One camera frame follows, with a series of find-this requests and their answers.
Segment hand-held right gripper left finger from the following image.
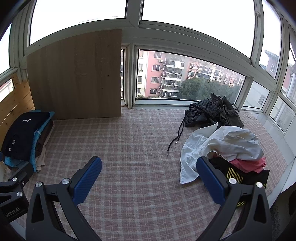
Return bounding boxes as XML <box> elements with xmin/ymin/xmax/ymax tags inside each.
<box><xmin>25</xmin><ymin>156</ymin><xmax>102</xmax><ymax>241</ymax></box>

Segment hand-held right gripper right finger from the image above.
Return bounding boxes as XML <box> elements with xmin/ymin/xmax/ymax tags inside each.
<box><xmin>196</xmin><ymin>156</ymin><xmax>273</xmax><ymax>241</ymax></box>

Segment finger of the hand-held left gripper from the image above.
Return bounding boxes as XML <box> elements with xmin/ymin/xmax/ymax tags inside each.
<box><xmin>0</xmin><ymin>162</ymin><xmax>34</xmax><ymax>200</ymax></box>

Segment pink t-shirt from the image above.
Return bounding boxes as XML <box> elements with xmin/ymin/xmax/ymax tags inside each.
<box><xmin>229</xmin><ymin>157</ymin><xmax>266</xmax><ymax>174</ymax></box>

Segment stack of folded clothes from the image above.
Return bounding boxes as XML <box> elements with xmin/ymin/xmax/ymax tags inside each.
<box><xmin>5</xmin><ymin>112</ymin><xmax>55</xmax><ymax>173</ymax></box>

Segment beige folded garment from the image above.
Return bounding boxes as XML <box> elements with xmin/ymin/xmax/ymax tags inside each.
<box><xmin>35</xmin><ymin>148</ymin><xmax>48</xmax><ymax>172</ymax></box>

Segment black garment with yellow stripes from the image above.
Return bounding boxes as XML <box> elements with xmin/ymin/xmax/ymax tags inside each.
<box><xmin>208</xmin><ymin>156</ymin><xmax>270</xmax><ymax>207</ymax></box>

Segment white collared shirt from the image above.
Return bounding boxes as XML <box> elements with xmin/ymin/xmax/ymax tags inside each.
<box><xmin>180</xmin><ymin>122</ymin><xmax>219</xmax><ymax>184</ymax></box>

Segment brown folded garment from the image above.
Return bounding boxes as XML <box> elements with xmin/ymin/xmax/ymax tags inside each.
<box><xmin>35</xmin><ymin>120</ymin><xmax>55</xmax><ymax>158</ymax></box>

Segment navy folded garment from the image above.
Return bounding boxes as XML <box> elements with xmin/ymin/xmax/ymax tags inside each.
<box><xmin>1</xmin><ymin>111</ymin><xmax>50</xmax><ymax>160</ymax></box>

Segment pink plaid blanket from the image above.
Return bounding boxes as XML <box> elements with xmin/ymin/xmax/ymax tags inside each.
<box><xmin>16</xmin><ymin>108</ymin><xmax>289</xmax><ymax>241</ymax></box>

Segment pine wood board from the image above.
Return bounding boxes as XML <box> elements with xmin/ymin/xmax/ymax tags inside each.
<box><xmin>0</xmin><ymin>74</ymin><xmax>36</xmax><ymax>149</ymax></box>

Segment dark grey garment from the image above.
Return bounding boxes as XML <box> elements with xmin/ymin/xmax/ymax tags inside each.
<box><xmin>208</xmin><ymin>92</ymin><xmax>244</xmax><ymax>128</ymax></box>

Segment green tree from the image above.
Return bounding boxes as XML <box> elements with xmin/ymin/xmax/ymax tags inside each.
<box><xmin>178</xmin><ymin>77</ymin><xmax>243</xmax><ymax>105</ymax></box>

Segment light wooden board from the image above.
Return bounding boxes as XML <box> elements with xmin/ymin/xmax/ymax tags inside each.
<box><xmin>26</xmin><ymin>29</ymin><xmax>122</xmax><ymax>120</ymax></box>

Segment apartment buildings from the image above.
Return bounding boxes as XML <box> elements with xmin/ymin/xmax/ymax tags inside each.
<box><xmin>120</xmin><ymin>50</ymin><xmax>245</xmax><ymax>99</ymax></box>

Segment black drawstring shorts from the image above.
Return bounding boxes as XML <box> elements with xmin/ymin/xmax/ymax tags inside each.
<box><xmin>167</xmin><ymin>100</ymin><xmax>228</xmax><ymax>156</ymax></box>

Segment white window frame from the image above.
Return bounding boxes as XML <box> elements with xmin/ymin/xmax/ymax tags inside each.
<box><xmin>0</xmin><ymin>0</ymin><xmax>296</xmax><ymax>139</ymax></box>

